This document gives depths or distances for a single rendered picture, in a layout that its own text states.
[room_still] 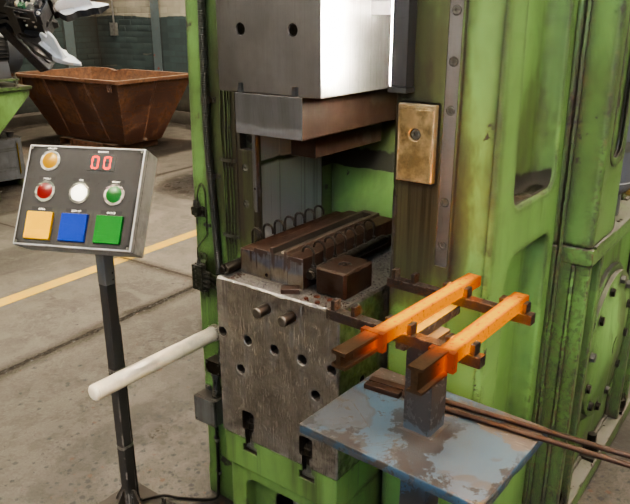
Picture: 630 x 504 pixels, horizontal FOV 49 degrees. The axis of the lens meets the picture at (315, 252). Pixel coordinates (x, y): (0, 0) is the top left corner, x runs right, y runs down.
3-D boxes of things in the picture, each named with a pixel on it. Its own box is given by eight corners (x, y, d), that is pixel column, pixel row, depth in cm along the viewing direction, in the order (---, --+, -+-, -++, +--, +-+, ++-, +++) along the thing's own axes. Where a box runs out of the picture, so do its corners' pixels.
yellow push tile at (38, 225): (47, 239, 181) (52, 211, 182) (22, 237, 182) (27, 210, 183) (51, 240, 182) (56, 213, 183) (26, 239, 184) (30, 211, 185)
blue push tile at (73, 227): (82, 242, 179) (87, 214, 180) (56, 240, 180) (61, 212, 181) (86, 243, 180) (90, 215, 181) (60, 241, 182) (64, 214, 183)
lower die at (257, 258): (303, 289, 165) (303, 256, 162) (241, 271, 176) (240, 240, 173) (393, 244, 196) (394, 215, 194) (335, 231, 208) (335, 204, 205)
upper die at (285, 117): (302, 141, 153) (302, 97, 150) (235, 132, 164) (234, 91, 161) (398, 119, 185) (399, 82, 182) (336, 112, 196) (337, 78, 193)
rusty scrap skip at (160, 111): (123, 162, 745) (115, 81, 717) (18, 144, 846) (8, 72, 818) (200, 145, 839) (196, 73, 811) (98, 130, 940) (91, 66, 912)
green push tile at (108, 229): (118, 244, 177) (123, 216, 178) (91, 242, 178) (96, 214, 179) (121, 245, 179) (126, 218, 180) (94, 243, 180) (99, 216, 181)
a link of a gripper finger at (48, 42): (60, 52, 115) (29, 22, 118) (69, 77, 120) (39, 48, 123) (75, 43, 116) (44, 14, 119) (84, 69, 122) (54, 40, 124)
